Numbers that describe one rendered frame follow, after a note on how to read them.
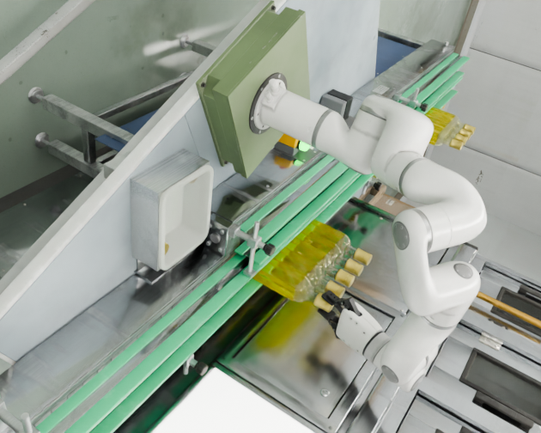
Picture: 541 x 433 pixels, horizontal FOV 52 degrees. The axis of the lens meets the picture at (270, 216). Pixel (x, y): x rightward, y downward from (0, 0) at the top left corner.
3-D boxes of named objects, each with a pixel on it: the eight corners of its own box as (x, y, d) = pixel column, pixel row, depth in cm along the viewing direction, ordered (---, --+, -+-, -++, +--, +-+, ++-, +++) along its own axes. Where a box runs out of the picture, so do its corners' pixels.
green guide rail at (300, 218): (234, 252, 145) (259, 265, 142) (234, 249, 145) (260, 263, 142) (447, 69, 269) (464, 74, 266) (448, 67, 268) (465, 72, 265)
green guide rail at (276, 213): (237, 230, 141) (263, 244, 138) (237, 227, 140) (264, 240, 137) (452, 54, 264) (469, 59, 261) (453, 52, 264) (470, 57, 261)
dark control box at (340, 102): (316, 117, 189) (337, 125, 186) (320, 95, 184) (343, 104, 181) (327, 109, 195) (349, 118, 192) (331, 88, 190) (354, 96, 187)
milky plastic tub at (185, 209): (132, 258, 130) (161, 275, 127) (130, 179, 116) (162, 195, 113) (181, 222, 142) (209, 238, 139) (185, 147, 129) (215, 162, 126)
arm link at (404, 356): (435, 284, 115) (405, 338, 131) (396, 316, 109) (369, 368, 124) (469, 313, 112) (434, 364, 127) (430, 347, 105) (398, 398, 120)
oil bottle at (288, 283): (234, 270, 152) (301, 307, 144) (236, 254, 149) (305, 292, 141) (246, 259, 156) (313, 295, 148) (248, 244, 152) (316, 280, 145)
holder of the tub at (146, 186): (132, 273, 134) (157, 288, 131) (130, 178, 117) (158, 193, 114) (179, 238, 146) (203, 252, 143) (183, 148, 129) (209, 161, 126)
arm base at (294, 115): (244, 102, 125) (302, 129, 120) (274, 60, 128) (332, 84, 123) (259, 137, 140) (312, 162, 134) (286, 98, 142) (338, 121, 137)
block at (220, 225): (202, 246, 144) (223, 259, 142) (204, 218, 138) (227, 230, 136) (210, 240, 147) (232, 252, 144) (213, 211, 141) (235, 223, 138)
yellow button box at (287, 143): (272, 147, 170) (293, 156, 167) (276, 125, 165) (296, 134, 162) (284, 138, 175) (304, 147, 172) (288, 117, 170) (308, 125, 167)
